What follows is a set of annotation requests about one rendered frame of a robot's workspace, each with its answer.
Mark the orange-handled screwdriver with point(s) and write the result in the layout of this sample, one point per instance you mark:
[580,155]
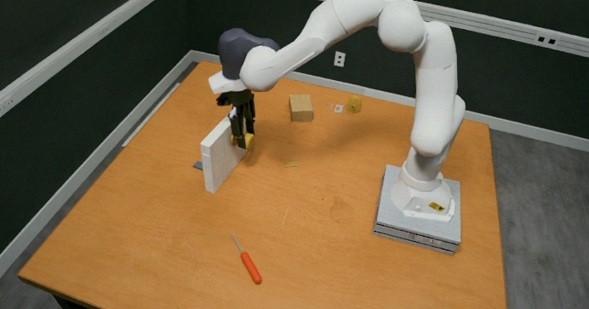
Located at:
[249,264]

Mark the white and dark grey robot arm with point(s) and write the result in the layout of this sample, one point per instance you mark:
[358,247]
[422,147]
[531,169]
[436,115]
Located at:
[420,183]

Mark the beige wooden door panel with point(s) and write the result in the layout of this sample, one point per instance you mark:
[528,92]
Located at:
[223,156]

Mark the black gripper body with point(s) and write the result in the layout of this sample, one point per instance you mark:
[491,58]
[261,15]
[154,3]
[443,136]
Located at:
[239,98]

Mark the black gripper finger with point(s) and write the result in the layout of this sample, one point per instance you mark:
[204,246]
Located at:
[236,121]
[249,117]

